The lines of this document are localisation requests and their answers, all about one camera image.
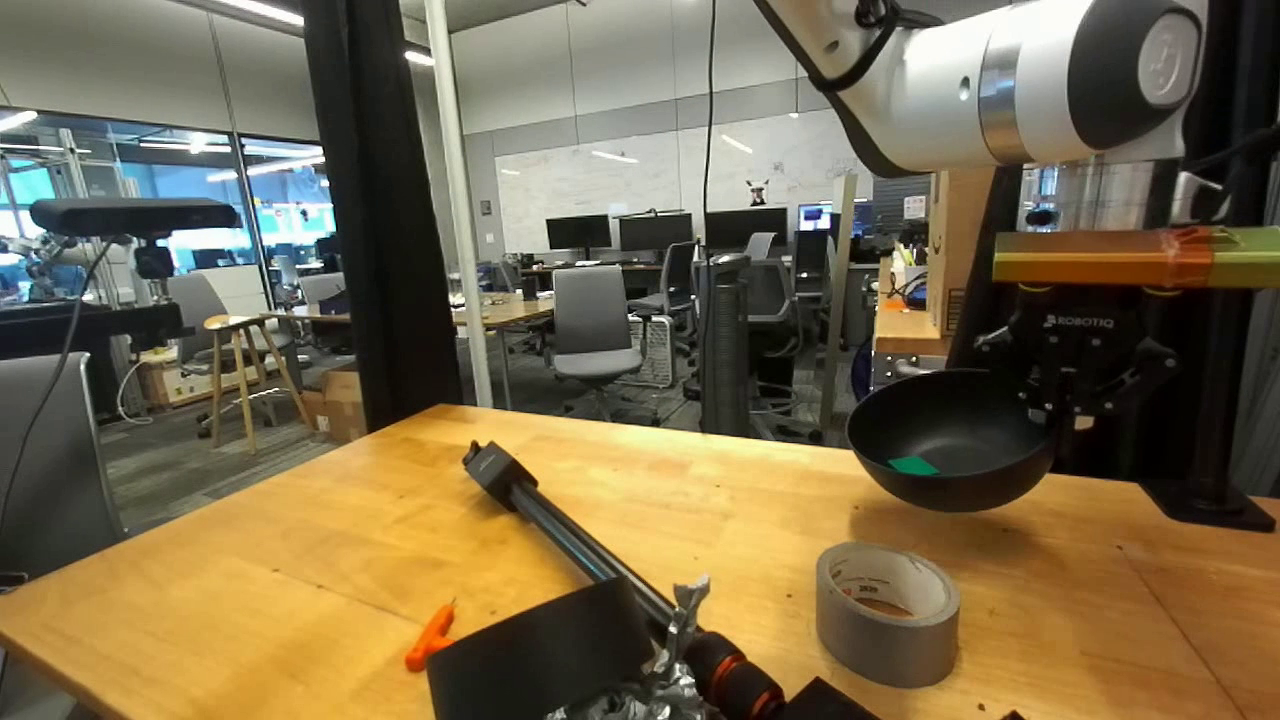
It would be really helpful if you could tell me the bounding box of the black stand post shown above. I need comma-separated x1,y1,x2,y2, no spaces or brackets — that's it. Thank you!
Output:
1145,0,1280,535

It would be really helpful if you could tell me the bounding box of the black curtain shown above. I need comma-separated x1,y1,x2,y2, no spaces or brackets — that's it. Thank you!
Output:
299,0,470,431

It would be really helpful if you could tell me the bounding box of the wooden stool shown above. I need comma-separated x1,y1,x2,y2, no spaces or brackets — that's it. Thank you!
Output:
195,308,311,450

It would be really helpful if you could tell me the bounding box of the black camera bar on stand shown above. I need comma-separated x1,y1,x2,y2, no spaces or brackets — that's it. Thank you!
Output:
28,194,243,285

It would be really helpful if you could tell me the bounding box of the dark cylindrical bin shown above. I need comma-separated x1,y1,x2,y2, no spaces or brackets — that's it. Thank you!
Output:
697,250,757,440

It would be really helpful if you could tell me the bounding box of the black mount pole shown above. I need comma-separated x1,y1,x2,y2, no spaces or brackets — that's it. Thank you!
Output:
460,434,688,631

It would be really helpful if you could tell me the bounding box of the silver metal clamp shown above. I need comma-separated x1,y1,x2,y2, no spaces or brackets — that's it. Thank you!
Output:
546,574,719,720

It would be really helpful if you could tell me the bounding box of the cardboard box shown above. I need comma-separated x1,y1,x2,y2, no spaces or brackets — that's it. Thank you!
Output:
297,365,369,449

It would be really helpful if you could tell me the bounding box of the grey tape roll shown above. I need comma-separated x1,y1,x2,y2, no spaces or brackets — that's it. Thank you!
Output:
812,539,964,690

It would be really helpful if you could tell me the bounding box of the black camera block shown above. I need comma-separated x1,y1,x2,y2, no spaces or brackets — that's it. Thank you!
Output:
423,574,660,720

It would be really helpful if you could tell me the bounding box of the white pillar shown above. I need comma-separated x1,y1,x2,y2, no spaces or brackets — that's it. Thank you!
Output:
421,0,498,413

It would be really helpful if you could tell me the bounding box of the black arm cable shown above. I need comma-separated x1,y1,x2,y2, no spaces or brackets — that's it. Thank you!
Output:
753,0,913,100

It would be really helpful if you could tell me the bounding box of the grey office chair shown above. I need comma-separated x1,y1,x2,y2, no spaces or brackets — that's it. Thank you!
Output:
546,260,647,393

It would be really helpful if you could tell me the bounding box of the white whiteboard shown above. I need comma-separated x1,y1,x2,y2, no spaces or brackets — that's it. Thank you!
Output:
491,107,858,260

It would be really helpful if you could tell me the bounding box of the small orange clamp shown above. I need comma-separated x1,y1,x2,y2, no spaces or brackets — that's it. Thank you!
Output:
403,595,460,675

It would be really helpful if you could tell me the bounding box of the grey chair back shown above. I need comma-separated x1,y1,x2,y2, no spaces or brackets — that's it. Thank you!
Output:
0,346,128,585

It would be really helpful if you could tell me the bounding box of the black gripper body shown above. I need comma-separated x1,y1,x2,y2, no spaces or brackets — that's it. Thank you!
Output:
993,285,1179,406

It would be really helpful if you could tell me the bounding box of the black computer monitor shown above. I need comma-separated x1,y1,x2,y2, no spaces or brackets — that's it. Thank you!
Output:
699,203,793,257
546,212,618,257
618,207,697,260

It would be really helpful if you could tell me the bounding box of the black bowl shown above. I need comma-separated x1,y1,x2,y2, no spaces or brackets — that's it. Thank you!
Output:
844,366,1060,516

